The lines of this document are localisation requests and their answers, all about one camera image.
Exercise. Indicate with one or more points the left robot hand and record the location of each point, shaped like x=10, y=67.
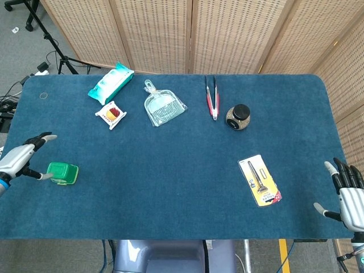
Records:
x=15, y=159

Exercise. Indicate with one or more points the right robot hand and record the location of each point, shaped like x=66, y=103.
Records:
x=352, y=204

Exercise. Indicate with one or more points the green box with yellow lid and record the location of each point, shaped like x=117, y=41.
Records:
x=64, y=173

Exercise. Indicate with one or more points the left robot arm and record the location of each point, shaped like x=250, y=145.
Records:
x=3, y=183

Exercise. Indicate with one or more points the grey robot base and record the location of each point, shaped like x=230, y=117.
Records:
x=170, y=256

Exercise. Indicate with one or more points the clear green dustpan in bag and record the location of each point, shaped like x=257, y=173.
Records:
x=163, y=109

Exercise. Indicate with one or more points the yellow floor tape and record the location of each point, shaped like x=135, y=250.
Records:
x=283, y=253

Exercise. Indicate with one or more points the white power strip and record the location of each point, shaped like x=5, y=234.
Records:
x=41, y=72

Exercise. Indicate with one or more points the razor in yellow blister pack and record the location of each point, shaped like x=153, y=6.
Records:
x=260, y=180

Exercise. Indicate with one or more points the black power adapter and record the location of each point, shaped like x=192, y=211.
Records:
x=42, y=66

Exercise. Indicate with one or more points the white snack packet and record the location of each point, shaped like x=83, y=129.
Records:
x=111, y=115

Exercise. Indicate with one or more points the silver table leg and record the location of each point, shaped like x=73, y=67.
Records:
x=246, y=256

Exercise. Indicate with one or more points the teal wet wipes pack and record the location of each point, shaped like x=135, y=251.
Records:
x=111, y=84

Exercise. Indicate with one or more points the white paper scrap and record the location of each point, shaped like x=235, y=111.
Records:
x=15, y=29

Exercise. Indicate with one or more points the black tripod stand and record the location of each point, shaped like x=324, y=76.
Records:
x=42, y=27

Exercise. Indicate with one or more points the black chair base with casters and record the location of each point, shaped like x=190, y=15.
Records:
x=29, y=24

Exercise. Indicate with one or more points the glass jar with black lid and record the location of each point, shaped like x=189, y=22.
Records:
x=238, y=118

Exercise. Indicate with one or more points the blue table mat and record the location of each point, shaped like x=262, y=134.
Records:
x=185, y=199

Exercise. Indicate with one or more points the red steel tongs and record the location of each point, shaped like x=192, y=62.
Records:
x=213, y=105

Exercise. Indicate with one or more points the woven folding screen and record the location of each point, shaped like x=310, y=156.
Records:
x=227, y=34

